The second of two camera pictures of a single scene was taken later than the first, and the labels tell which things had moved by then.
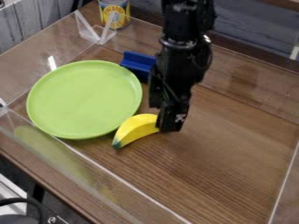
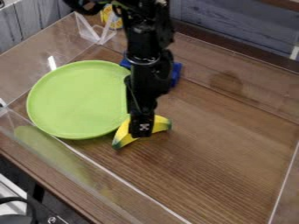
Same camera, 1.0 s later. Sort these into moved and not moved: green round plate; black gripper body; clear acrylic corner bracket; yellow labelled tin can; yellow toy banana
Moved: black gripper body
Not moved: clear acrylic corner bracket; yellow toy banana; yellow labelled tin can; green round plate
